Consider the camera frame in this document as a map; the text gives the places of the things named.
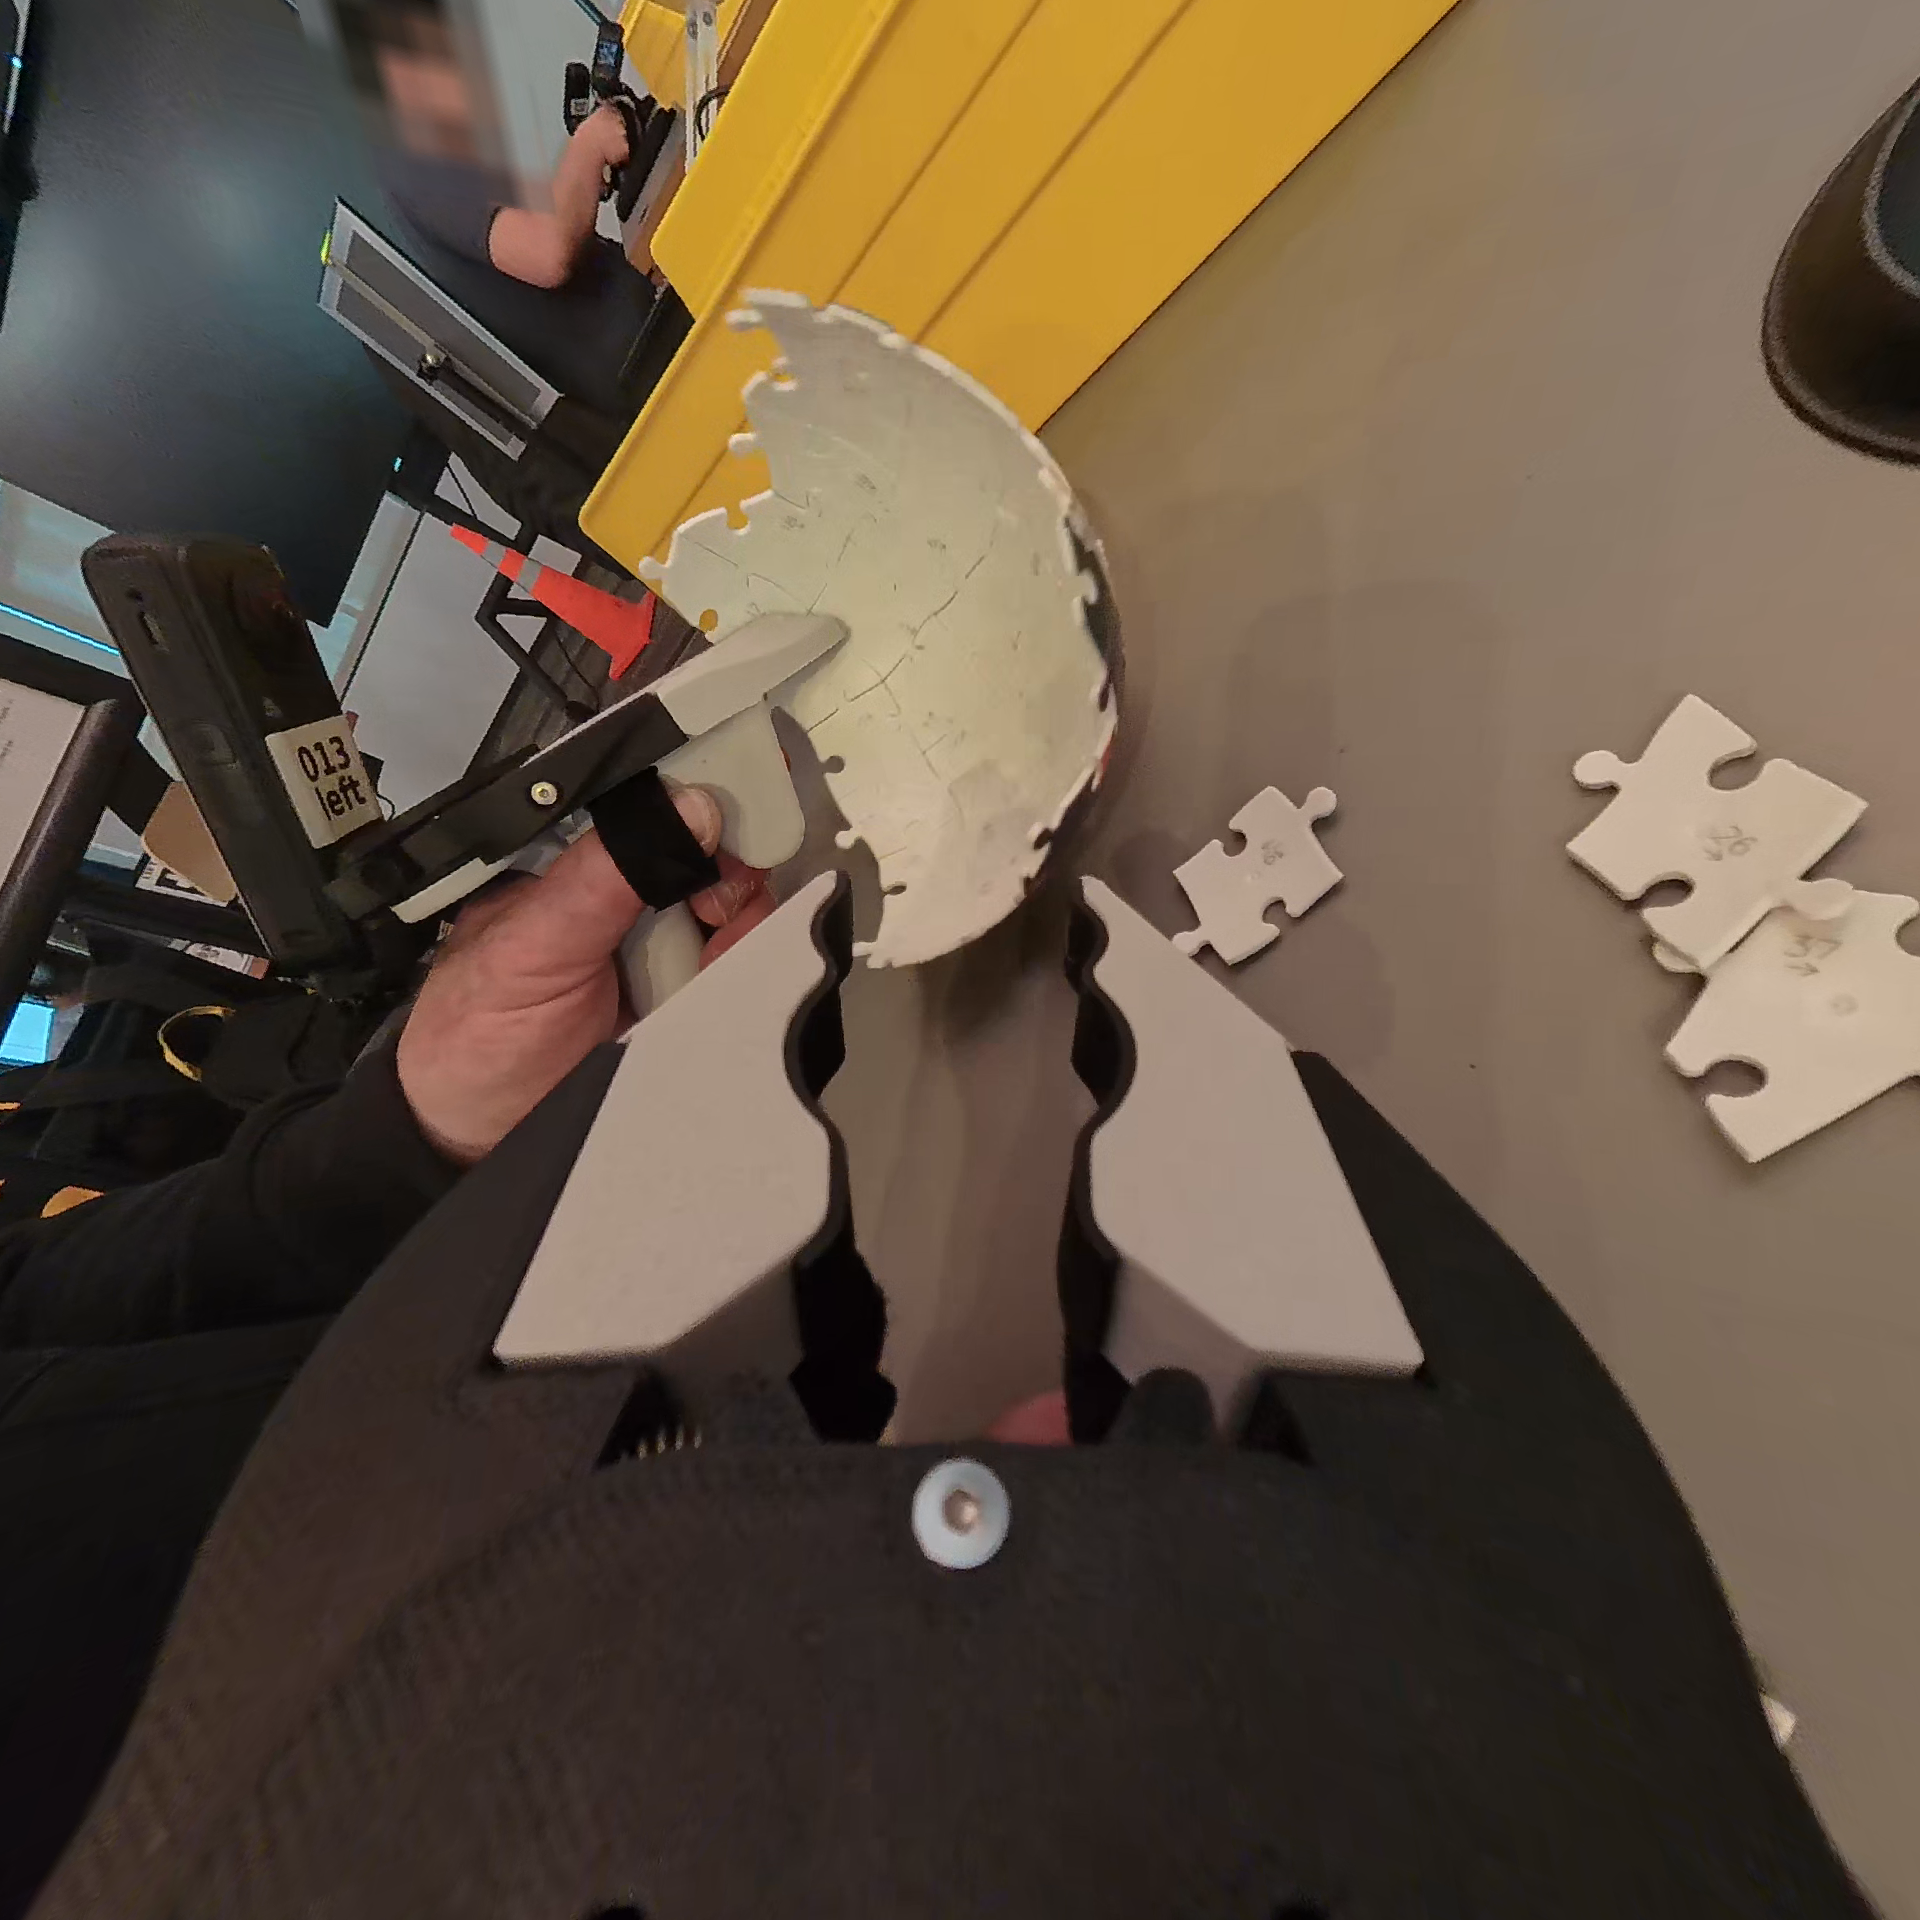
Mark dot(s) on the black round ball stand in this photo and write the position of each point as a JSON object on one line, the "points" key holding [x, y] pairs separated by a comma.
{"points": [[1859, 330]]}

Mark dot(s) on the person's left hand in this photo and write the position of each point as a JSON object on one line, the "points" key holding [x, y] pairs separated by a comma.
{"points": [[512, 991]]}

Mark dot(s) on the person's left forearm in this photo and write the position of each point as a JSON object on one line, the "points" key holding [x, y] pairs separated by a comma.
{"points": [[228, 1217]]}

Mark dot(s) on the yellow plastic bin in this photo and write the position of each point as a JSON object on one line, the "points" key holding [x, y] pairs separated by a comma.
{"points": [[662, 37], [974, 228]]}

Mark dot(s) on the grey metal frame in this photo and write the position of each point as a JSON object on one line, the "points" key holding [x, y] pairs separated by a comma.
{"points": [[436, 338]]}

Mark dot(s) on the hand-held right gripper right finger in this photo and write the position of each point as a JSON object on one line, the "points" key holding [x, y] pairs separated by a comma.
{"points": [[1244, 1201]]}

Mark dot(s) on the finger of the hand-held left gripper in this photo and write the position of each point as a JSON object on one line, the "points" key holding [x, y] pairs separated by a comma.
{"points": [[748, 667]]}

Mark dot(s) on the partly built puzzle ball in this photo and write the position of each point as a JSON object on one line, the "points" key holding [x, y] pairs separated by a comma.
{"points": [[931, 600]]}

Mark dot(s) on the person's black top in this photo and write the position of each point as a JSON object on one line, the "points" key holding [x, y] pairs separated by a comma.
{"points": [[88, 1499]]}

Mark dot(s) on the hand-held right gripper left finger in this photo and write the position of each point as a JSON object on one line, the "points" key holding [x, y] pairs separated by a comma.
{"points": [[674, 1187]]}

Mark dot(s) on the large dark screen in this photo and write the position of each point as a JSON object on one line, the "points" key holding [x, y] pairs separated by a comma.
{"points": [[182, 302]]}

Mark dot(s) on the orange traffic cone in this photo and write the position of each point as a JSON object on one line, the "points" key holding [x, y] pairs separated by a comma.
{"points": [[593, 609]]}

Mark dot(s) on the white jigsaw piece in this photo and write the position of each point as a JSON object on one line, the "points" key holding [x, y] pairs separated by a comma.
{"points": [[1710, 842], [1251, 876], [1800, 1037]]}

